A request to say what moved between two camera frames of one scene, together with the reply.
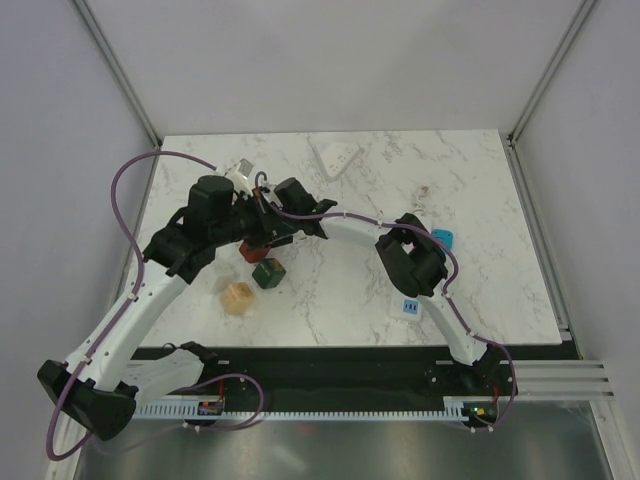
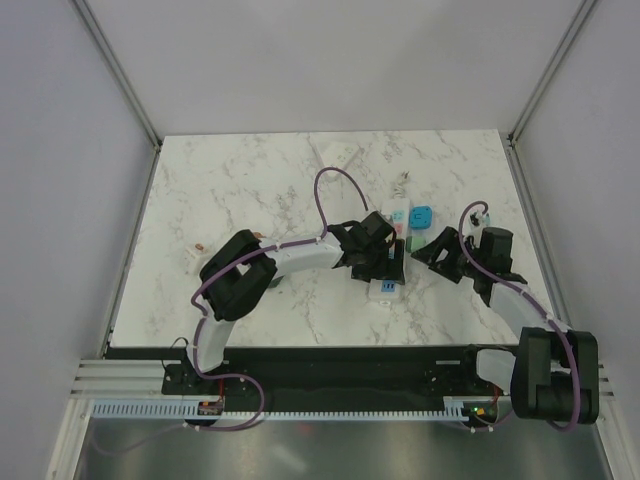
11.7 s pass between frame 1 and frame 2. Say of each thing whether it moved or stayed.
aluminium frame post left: stayed
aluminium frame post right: stayed
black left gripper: moved
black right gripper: moved
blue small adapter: moved
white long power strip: moved
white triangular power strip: stayed
